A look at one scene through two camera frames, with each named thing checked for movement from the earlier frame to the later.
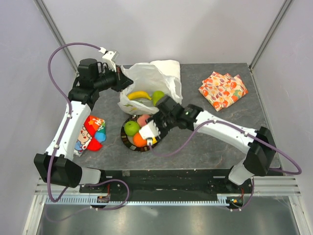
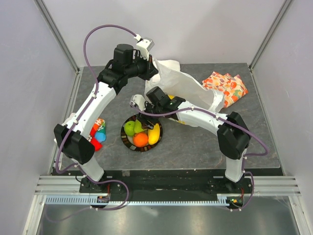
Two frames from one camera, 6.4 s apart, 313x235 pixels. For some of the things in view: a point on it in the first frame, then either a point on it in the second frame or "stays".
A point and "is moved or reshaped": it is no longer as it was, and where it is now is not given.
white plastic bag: [152, 81] is moved or reshaped
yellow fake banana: [139, 94] to [171, 96]
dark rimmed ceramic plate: [128, 140] stays
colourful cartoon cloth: [92, 135] stays
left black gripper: [122, 81] to [150, 69]
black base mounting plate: [167, 181] stays
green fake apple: [131, 127] stays
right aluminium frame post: [282, 10] stays
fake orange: [138, 141] stays
